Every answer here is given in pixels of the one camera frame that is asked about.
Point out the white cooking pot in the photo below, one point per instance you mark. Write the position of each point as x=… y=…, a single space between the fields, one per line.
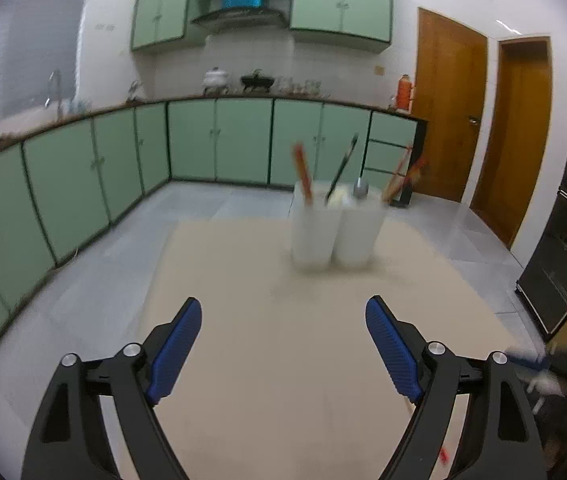
x=215 y=81

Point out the dark chopstick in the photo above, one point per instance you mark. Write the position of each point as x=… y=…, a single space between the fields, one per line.
x=343 y=163

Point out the green lower kitchen cabinets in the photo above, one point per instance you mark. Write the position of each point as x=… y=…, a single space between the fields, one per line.
x=63 y=186

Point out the metal spoon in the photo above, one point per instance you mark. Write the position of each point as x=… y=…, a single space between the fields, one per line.
x=360 y=189

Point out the black wok on stove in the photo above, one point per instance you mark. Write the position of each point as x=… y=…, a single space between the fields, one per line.
x=257 y=82

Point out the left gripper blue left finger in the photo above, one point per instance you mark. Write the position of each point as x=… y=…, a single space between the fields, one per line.
x=68 y=439

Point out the brown wooden door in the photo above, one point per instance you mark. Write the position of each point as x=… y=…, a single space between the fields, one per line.
x=451 y=77
x=518 y=135

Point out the orange thermos jug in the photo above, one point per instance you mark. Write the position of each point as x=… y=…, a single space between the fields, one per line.
x=404 y=93

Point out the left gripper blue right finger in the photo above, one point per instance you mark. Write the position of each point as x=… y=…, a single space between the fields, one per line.
x=499 y=438

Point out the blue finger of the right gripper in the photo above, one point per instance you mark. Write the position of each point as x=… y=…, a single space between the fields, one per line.
x=527 y=361

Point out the white two-compartment utensil holder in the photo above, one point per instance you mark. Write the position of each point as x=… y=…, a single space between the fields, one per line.
x=335 y=228

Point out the range hood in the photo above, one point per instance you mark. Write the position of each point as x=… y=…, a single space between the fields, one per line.
x=241 y=17

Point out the beige table mat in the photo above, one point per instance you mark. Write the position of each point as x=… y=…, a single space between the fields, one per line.
x=284 y=380

